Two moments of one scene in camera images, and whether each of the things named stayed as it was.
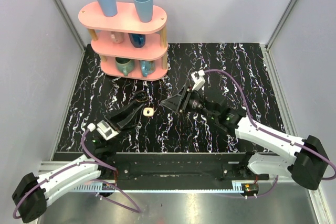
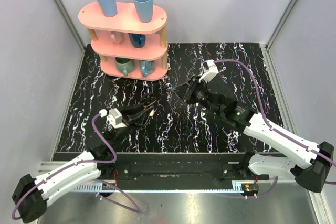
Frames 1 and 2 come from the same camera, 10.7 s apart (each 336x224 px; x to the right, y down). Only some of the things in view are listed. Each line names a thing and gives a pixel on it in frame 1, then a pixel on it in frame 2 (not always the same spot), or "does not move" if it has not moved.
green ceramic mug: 125,65 does not move
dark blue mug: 137,40 does not move
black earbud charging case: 141,96 to 148,100
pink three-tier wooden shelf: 127,48 does not move
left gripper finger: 122,122 to 140,118
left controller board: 107,187 does not move
